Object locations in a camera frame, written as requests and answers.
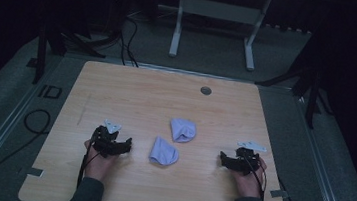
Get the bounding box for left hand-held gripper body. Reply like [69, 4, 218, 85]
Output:
[89, 117, 124, 160]

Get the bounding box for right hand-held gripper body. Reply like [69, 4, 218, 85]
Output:
[232, 139, 269, 178]

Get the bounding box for light blue cloth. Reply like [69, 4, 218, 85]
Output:
[167, 117, 199, 145]
[148, 135, 182, 168]

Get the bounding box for person's left hand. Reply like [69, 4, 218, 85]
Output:
[80, 138, 121, 185]

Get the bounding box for person's right hand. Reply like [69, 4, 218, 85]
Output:
[228, 154, 269, 201]

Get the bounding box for grey tape piece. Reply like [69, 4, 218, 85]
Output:
[269, 188, 291, 201]

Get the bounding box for black tape floor marking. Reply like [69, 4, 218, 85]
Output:
[37, 83, 64, 100]

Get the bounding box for black tripod stand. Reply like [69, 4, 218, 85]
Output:
[23, 0, 112, 92]
[249, 32, 343, 133]

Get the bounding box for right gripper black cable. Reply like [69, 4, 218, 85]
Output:
[240, 156, 271, 201]

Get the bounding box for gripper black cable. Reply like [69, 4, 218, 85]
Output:
[240, 156, 271, 201]
[76, 139, 100, 190]

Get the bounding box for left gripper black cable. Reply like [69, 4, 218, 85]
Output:
[76, 139, 100, 190]

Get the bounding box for grey table cable grommet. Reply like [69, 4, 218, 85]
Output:
[199, 86, 213, 97]

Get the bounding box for black looped floor cable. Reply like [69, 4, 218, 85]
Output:
[0, 104, 53, 201]

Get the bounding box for black hanging cables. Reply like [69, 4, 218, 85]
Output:
[115, 13, 145, 68]

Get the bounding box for white metal desk frame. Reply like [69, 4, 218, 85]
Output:
[166, 0, 273, 73]

